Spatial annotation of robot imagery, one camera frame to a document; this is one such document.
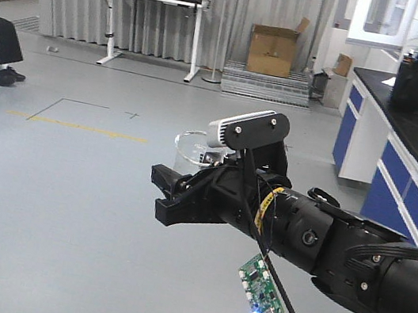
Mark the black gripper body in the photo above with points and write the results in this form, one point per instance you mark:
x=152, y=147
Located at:
x=229, y=192

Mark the clear glass beaker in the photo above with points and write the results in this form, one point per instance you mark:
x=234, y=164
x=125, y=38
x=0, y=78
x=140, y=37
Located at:
x=193, y=153

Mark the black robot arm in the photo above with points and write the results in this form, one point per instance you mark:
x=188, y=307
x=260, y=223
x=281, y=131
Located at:
x=361, y=265

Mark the green circuit board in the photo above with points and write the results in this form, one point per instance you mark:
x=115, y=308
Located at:
x=259, y=286

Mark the metal grate platform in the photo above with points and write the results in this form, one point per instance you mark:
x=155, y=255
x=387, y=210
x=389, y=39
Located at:
x=293, y=90

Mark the white standing desk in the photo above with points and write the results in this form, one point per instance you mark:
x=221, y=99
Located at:
x=157, y=22

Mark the large cardboard box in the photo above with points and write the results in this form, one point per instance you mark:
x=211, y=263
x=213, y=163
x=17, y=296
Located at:
x=272, y=49

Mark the small cardboard box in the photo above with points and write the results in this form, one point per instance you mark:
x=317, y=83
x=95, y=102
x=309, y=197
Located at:
x=343, y=65

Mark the blue white lab counter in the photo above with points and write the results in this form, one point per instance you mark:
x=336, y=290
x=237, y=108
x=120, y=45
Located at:
x=378, y=145

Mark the white fume hood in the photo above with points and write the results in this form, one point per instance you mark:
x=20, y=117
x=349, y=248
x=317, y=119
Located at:
x=381, y=23

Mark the seated person legs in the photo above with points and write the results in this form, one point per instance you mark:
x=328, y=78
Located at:
x=10, y=52

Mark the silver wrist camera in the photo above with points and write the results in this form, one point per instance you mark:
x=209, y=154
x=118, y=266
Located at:
x=250, y=130

